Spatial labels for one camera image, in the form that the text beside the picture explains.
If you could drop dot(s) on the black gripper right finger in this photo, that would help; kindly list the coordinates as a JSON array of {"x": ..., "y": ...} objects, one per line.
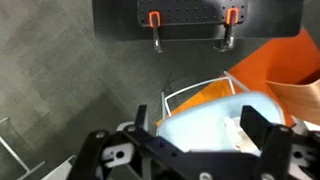
[{"x": 253, "y": 123}]

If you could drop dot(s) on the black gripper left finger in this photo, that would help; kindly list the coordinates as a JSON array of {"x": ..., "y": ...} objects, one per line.
[{"x": 141, "y": 116}]

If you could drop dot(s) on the bent plywood stool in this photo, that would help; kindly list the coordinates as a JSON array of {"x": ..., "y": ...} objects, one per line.
[{"x": 300, "y": 100}]

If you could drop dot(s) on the blue chair with mug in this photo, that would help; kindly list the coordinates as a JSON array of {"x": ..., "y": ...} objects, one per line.
[{"x": 200, "y": 126}]

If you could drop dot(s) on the orange black clamp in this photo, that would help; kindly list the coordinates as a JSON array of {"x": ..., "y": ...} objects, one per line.
[
  {"x": 230, "y": 23},
  {"x": 154, "y": 25}
]

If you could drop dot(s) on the black mounting platform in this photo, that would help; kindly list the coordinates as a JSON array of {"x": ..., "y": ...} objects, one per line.
[{"x": 116, "y": 20}]

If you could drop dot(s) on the metal legged bar stool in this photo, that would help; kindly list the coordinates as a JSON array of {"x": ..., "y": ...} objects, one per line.
[{"x": 16, "y": 156}]

